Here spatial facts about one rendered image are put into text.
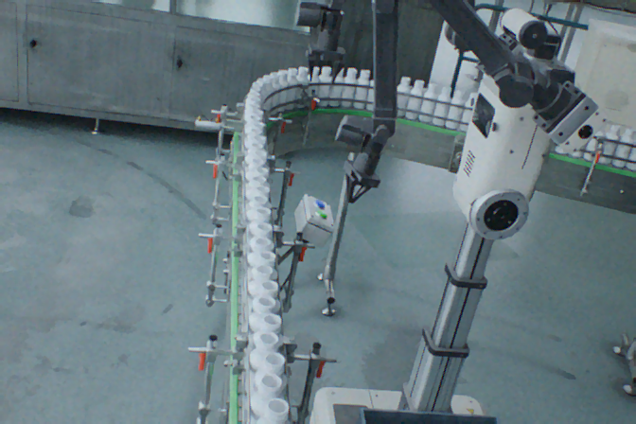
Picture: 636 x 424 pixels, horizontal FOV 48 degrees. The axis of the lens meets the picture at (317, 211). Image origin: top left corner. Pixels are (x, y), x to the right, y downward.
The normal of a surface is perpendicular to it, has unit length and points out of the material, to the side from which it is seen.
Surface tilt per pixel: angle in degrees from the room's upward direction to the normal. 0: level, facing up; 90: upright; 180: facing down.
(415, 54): 90
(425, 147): 90
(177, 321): 0
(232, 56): 90
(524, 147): 90
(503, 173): 101
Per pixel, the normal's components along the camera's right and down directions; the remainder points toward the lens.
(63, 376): 0.17, -0.88
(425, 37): 0.10, 0.47
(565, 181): -0.21, 0.41
